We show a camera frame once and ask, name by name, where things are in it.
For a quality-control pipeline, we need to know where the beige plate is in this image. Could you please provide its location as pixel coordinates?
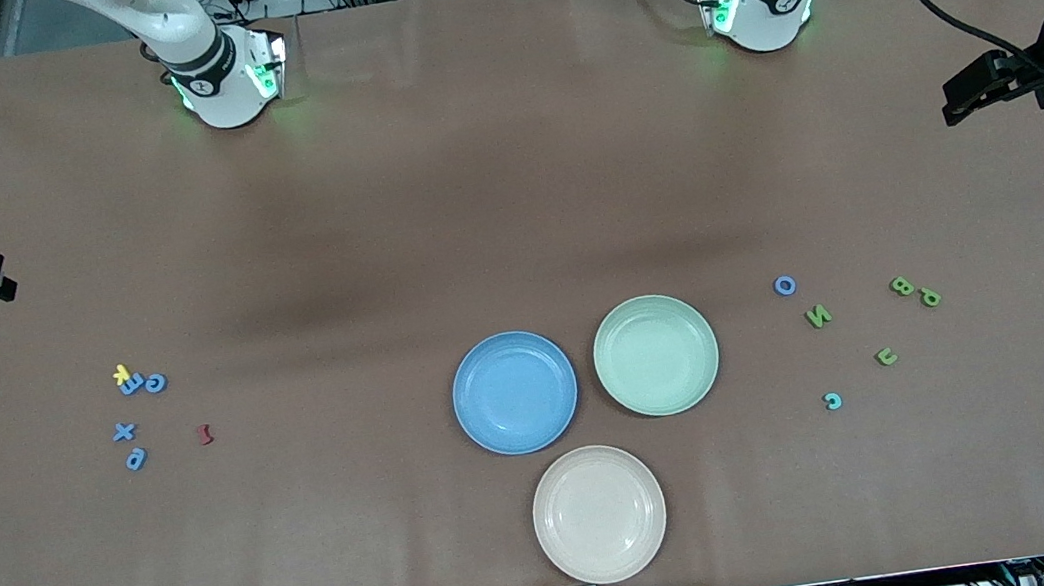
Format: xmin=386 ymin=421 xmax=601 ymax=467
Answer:
xmin=524 ymin=437 xmax=676 ymax=586

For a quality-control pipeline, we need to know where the green plate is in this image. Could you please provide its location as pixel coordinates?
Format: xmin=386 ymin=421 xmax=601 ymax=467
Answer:
xmin=585 ymin=285 xmax=728 ymax=425

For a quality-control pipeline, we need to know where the blue plate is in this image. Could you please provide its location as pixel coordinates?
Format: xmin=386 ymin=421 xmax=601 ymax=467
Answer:
xmin=445 ymin=323 xmax=587 ymax=463

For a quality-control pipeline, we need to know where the brown table cover sheet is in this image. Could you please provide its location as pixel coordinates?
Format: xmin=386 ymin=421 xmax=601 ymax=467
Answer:
xmin=0 ymin=0 xmax=1044 ymax=586

